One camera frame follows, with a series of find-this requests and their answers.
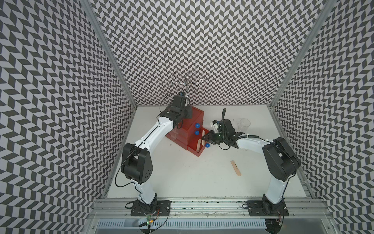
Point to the aluminium corner post right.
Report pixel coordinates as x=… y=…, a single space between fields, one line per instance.
x=316 y=27

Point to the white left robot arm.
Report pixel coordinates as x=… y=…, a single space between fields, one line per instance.
x=136 y=162

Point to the aluminium corner post left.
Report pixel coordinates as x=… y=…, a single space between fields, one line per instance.
x=87 y=7

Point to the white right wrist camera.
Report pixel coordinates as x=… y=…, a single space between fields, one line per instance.
x=215 y=126

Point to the chrome wire stand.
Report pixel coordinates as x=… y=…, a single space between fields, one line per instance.
x=186 y=83

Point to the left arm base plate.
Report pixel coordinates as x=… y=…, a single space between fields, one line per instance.
x=156 y=208

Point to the red bottom drawer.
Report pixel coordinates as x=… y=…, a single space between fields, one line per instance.
x=195 y=143

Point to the aluminium corner post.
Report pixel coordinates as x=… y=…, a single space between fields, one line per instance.
x=316 y=27
x=87 y=7

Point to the red plastic drawer cabinet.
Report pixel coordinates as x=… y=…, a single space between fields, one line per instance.
x=180 y=134

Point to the pink folding knife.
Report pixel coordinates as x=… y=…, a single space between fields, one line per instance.
x=198 y=145
x=236 y=169

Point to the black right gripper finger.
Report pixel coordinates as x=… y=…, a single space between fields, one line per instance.
x=207 y=136
x=208 y=141

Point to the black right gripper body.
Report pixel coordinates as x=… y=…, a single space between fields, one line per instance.
x=217 y=137

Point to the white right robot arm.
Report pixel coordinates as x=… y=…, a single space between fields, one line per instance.
x=281 y=160

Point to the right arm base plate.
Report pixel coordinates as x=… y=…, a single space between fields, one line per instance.
x=266 y=208

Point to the clear drinking glass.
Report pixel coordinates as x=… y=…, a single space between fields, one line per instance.
x=244 y=124

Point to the aluminium front rail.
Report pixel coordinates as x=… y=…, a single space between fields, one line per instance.
x=214 y=208

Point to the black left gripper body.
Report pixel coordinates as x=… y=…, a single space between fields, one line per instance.
x=186 y=113

